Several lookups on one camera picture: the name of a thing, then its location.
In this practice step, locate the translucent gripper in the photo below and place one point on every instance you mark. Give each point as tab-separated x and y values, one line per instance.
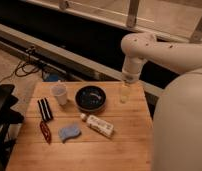
124	92

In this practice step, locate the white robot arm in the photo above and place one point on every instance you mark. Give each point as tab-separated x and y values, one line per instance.
177	122

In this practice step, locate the dark ceramic bowl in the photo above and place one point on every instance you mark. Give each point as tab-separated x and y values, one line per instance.
90	98

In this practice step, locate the white ceramic cup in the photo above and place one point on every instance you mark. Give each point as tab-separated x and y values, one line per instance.
59	91

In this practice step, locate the white tube with label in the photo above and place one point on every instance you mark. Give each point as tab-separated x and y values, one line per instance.
99	125

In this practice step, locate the blue object on floor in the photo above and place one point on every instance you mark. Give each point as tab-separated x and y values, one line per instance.
51	78

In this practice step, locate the blue sponge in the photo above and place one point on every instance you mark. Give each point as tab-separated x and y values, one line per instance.
69	132

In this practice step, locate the black white striped cloth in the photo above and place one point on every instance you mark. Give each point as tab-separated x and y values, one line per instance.
45	110

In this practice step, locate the black chair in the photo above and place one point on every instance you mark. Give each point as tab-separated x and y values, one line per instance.
7	117

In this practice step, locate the metal rail beam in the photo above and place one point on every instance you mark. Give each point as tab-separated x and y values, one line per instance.
60	55

